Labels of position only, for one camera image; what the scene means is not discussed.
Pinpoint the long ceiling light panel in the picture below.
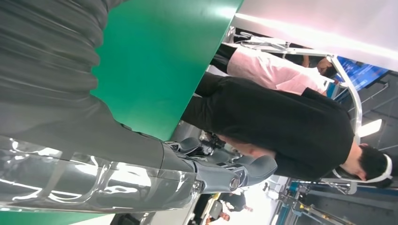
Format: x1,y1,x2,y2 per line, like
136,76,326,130
358,119,383,138

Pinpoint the standing person in black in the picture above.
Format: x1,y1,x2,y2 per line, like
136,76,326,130
180,72,394,189

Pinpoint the blue wall screen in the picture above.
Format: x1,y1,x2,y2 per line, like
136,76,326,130
337,55,390,92

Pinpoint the white headset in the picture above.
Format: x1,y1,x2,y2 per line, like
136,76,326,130
332,153,394,184

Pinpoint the standing person in pink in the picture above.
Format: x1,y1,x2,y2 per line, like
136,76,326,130
209,43,338,96

